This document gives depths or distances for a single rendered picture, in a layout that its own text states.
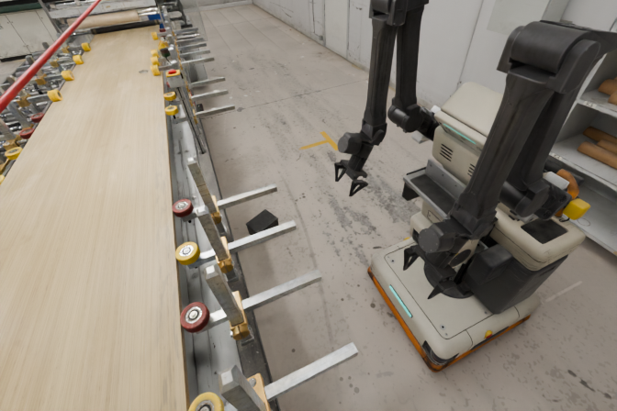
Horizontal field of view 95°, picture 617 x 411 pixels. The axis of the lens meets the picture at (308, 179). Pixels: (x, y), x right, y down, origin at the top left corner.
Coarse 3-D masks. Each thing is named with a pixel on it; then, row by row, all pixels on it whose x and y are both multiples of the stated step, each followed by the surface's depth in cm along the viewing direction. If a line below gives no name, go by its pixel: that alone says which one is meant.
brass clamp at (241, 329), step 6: (240, 294) 96; (240, 300) 92; (240, 306) 91; (246, 318) 91; (240, 324) 87; (246, 324) 88; (234, 330) 86; (240, 330) 85; (246, 330) 86; (234, 336) 85; (240, 336) 86; (246, 336) 88
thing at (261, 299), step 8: (312, 272) 99; (296, 280) 98; (304, 280) 98; (312, 280) 98; (320, 280) 100; (272, 288) 96; (280, 288) 96; (288, 288) 96; (296, 288) 97; (256, 296) 94; (264, 296) 94; (272, 296) 94; (280, 296) 96; (248, 304) 92; (256, 304) 93; (264, 304) 95; (216, 312) 91; (216, 320) 89; (224, 320) 91; (208, 328) 90
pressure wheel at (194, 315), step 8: (192, 304) 87; (200, 304) 87; (184, 312) 85; (192, 312) 85; (200, 312) 85; (208, 312) 87; (184, 320) 84; (192, 320) 84; (200, 320) 83; (208, 320) 86; (192, 328) 82; (200, 328) 84
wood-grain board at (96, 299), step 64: (128, 64) 268; (64, 128) 179; (128, 128) 174; (0, 192) 135; (64, 192) 132; (128, 192) 129; (0, 256) 106; (64, 256) 104; (128, 256) 103; (0, 320) 88; (64, 320) 86; (128, 320) 85; (0, 384) 74; (64, 384) 74; (128, 384) 73
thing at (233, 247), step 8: (288, 224) 116; (264, 232) 114; (272, 232) 114; (280, 232) 115; (240, 240) 112; (248, 240) 111; (256, 240) 112; (264, 240) 114; (232, 248) 109; (240, 248) 111; (200, 256) 107; (208, 256) 107; (192, 264) 106; (200, 264) 107
